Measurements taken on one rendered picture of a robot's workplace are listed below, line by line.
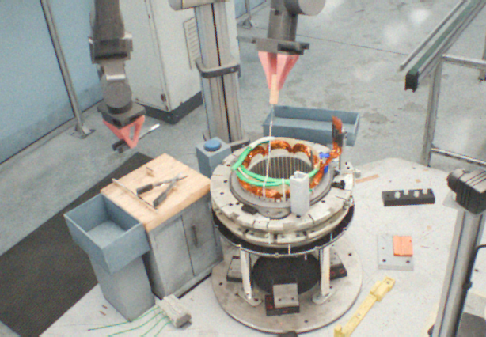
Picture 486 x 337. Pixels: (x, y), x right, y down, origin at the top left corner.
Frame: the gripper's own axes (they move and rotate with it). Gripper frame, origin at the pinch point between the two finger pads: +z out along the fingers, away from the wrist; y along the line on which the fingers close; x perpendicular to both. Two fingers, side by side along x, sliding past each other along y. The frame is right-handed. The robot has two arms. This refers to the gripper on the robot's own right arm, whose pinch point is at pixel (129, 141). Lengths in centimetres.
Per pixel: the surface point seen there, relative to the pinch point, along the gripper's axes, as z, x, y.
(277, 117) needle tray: 16.7, 47.0, 2.1
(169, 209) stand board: 11.9, -1.6, 13.5
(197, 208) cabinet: 17.7, 6.4, 12.7
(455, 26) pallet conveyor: 46, 199, -15
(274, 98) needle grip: -12.0, 18.7, 28.6
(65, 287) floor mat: 119, -4, -92
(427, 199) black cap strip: 39, 65, 43
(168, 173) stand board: 12.1, 6.7, 2.7
